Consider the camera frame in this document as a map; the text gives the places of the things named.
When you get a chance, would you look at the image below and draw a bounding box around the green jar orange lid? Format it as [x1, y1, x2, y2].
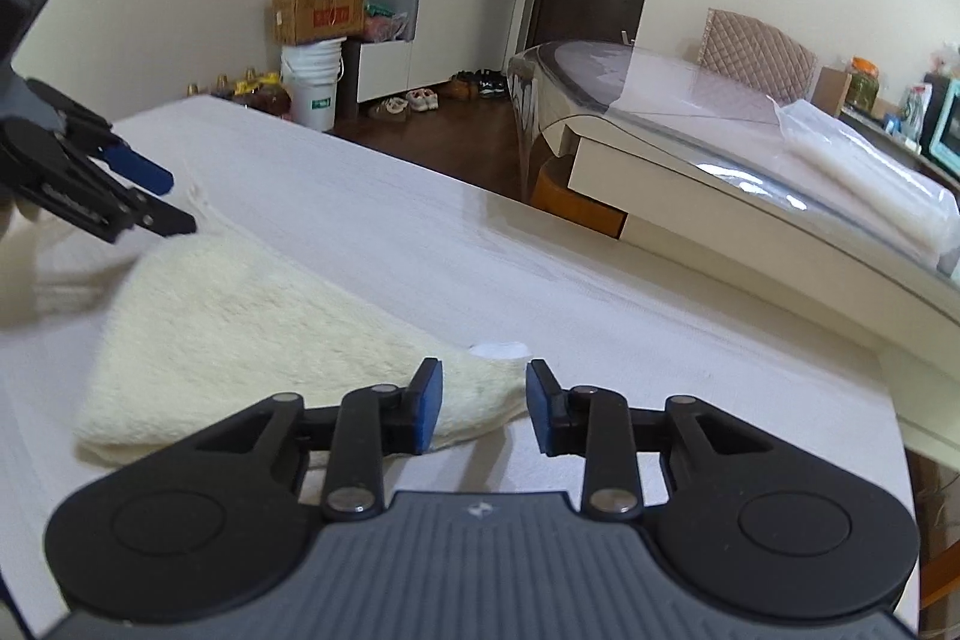
[847, 56, 880, 112]

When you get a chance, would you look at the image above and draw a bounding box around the teal toaster oven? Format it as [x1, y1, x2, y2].
[928, 77, 960, 172]

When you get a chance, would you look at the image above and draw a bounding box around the quilted beige chair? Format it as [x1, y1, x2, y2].
[699, 8, 818, 105]

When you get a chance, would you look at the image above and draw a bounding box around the cream terry towel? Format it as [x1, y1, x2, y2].
[73, 179, 530, 467]

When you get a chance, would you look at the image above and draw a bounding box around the white red packet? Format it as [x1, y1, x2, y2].
[900, 83, 931, 150]

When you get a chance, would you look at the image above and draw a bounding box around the small brown cardboard box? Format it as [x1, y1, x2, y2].
[812, 66, 852, 118]

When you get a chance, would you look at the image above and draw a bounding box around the cream dining table glass top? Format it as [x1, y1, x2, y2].
[506, 38, 960, 461]

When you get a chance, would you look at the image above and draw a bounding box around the person's left hand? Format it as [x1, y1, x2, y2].
[0, 209, 38, 326]

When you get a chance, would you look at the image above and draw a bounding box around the clear plastic bag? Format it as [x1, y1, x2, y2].
[772, 92, 960, 270]

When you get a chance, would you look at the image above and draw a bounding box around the white plastic bucket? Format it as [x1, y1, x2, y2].
[281, 38, 344, 133]

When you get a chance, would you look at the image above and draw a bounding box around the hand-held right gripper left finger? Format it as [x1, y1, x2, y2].
[196, 359, 445, 521]

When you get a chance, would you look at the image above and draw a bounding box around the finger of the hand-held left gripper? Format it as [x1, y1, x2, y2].
[26, 79, 175, 195]
[15, 137, 197, 245]

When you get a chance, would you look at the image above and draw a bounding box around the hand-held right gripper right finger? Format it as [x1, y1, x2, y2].
[525, 359, 777, 521]

